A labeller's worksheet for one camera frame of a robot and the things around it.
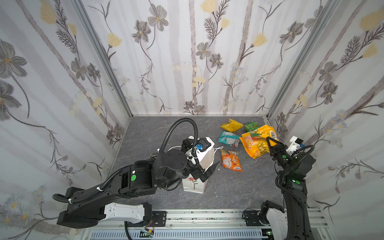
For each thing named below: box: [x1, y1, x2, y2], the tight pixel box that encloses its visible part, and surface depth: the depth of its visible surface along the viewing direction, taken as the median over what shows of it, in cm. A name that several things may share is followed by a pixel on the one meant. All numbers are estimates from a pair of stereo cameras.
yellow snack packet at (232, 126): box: [220, 118, 244, 132], surface depth 111 cm
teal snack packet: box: [218, 131, 240, 149], surface depth 103 cm
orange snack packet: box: [220, 149, 243, 172], surface depth 93 cm
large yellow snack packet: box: [240, 124, 280, 159], surface depth 74 cm
